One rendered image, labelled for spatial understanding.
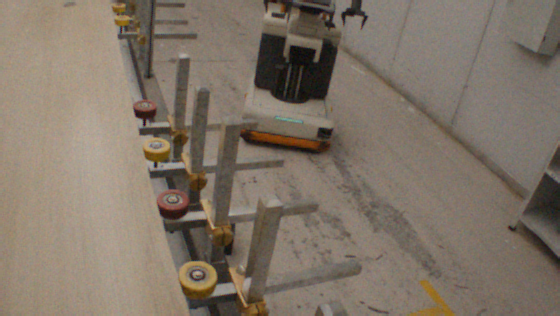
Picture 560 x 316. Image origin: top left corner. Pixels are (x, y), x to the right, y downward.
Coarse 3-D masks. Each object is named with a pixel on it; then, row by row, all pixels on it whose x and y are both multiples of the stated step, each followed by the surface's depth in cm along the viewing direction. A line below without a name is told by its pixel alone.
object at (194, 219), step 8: (296, 200) 128; (304, 200) 128; (312, 200) 129; (232, 208) 120; (240, 208) 120; (248, 208) 121; (256, 208) 122; (288, 208) 124; (296, 208) 125; (304, 208) 127; (312, 208) 128; (184, 216) 114; (192, 216) 114; (200, 216) 115; (232, 216) 118; (240, 216) 119; (248, 216) 120; (168, 224) 111; (176, 224) 112; (184, 224) 113; (192, 224) 114; (200, 224) 115
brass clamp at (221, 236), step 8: (200, 208) 120; (208, 208) 117; (208, 216) 114; (208, 224) 113; (208, 232) 114; (216, 232) 110; (224, 232) 110; (232, 232) 113; (216, 240) 110; (224, 240) 112
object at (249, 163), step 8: (208, 160) 139; (240, 160) 142; (248, 160) 143; (256, 160) 144; (264, 160) 145; (272, 160) 146; (280, 160) 147; (152, 168) 131; (160, 168) 131; (168, 168) 132; (176, 168) 133; (184, 168) 134; (208, 168) 138; (240, 168) 142; (248, 168) 144; (256, 168) 145; (152, 176) 131; (160, 176) 132; (168, 176) 133
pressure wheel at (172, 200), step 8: (160, 192) 110; (168, 192) 111; (176, 192) 111; (160, 200) 107; (168, 200) 109; (176, 200) 109; (184, 200) 109; (160, 208) 106; (168, 208) 106; (176, 208) 106; (184, 208) 108; (168, 216) 107; (176, 216) 107
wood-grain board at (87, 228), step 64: (0, 0) 224; (64, 0) 236; (0, 64) 156; (64, 64) 164; (0, 128) 121; (64, 128) 127; (128, 128) 133; (0, 192) 99; (64, 192) 104; (128, 192) 109; (0, 256) 83; (64, 256) 87; (128, 256) 91
